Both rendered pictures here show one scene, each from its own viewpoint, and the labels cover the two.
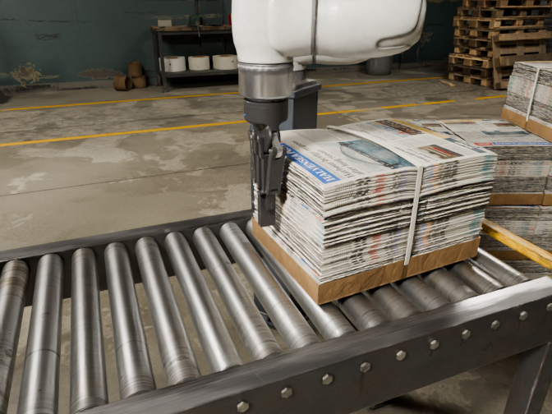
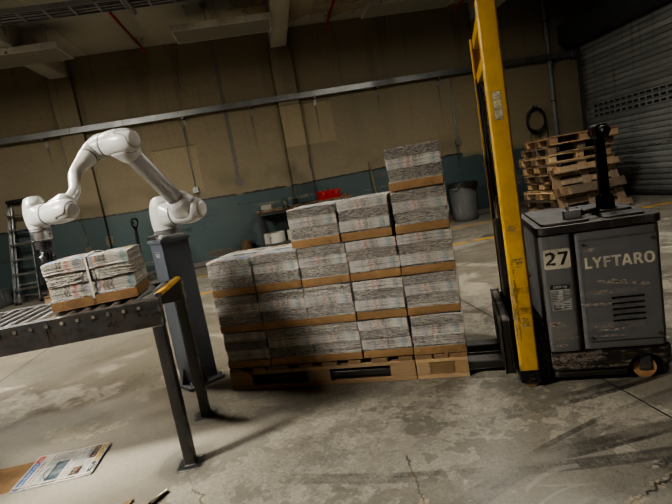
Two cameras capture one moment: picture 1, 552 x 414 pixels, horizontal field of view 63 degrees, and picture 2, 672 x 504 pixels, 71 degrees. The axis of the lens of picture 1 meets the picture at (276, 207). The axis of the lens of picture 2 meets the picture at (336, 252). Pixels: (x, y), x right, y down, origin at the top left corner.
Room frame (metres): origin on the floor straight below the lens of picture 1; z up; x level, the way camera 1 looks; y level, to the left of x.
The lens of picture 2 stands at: (-1.06, -1.92, 1.16)
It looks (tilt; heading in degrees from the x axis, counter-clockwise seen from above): 8 degrees down; 16
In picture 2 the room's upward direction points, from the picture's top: 10 degrees counter-clockwise
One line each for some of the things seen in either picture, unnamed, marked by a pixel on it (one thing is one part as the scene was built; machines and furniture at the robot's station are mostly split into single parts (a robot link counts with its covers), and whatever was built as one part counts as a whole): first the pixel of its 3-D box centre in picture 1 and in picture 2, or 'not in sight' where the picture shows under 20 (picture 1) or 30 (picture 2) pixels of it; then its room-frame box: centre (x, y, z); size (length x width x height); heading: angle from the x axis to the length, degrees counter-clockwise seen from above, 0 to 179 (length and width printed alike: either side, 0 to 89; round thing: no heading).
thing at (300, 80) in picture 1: (281, 77); (164, 234); (1.64, -0.02, 1.03); 0.22 x 0.18 x 0.06; 148
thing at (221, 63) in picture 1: (213, 49); (306, 221); (7.50, 1.00, 0.55); 1.80 x 0.70 x 1.09; 112
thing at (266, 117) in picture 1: (265, 124); (45, 250); (0.76, 0.02, 1.09); 0.08 x 0.07 x 0.09; 22
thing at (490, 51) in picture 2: not in sight; (507, 193); (1.35, -2.12, 0.97); 0.09 x 0.09 x 1.75; 1
